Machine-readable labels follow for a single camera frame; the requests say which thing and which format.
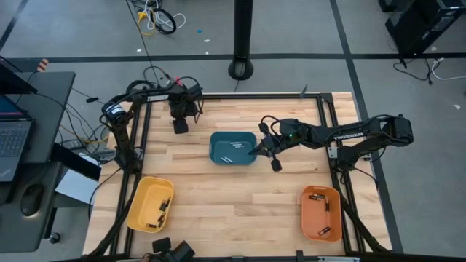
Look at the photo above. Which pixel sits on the orange plastic bin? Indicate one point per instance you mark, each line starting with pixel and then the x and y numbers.
pixel 313 218

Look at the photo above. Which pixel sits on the black frame bracket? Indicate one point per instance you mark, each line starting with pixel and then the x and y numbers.
pixel 299 255

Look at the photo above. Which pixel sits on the black caster wheel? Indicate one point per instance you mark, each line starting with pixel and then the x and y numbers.
pixel 54 238

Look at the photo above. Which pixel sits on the teal plastic bin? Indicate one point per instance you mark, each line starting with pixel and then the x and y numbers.
pixel 222 145

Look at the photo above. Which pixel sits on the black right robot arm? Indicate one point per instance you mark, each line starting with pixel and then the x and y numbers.
pixel 346 135

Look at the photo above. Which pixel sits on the black computer mouse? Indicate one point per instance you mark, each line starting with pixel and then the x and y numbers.
pixel 32 198

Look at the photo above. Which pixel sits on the black monitor back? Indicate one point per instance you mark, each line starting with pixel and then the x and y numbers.
pixel 14 82

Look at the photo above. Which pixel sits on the black pole with round base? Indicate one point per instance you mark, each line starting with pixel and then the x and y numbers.
pixel 243 36

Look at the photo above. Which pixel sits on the black desk bar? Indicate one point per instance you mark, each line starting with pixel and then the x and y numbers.
pixel 76 162

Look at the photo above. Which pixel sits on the yellow plastic bin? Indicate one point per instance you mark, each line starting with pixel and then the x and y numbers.
pixel 145 207

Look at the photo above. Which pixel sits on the black computer tower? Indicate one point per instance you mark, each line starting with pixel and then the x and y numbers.
pixel 418 25

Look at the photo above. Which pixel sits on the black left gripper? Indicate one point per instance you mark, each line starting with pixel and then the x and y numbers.
pixel 183 103

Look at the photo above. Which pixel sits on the orange striped tape piece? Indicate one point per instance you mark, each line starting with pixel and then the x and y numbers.
pixel 42 64

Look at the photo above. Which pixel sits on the grey metal clamp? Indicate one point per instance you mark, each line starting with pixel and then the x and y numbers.
pixel 304 91

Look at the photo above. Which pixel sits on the black laptop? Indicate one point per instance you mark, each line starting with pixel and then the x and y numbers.
pixel 14 142

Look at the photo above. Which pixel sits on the copper black AA battery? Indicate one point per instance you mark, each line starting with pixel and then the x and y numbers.
pixel 327 206
pixel 314 198
pixel 321 196

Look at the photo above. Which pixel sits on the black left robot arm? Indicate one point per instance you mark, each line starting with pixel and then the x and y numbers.
pixel 157 97

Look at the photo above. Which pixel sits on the white grey box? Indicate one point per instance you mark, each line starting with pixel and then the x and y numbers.
pixel 78 187

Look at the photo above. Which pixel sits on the black side desk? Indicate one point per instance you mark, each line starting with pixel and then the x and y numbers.
pixel 51 109

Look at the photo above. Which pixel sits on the dark grey low desk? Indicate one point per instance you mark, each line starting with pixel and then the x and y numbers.
pixel 14 233

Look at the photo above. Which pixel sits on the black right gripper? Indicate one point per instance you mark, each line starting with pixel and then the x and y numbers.
pixel 291 132

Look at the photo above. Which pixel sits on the grey mounting plate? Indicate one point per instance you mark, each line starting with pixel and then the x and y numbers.
pixel 332 152

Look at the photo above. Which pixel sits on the black robot gripper device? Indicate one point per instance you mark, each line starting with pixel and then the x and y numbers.
pixel 178 253

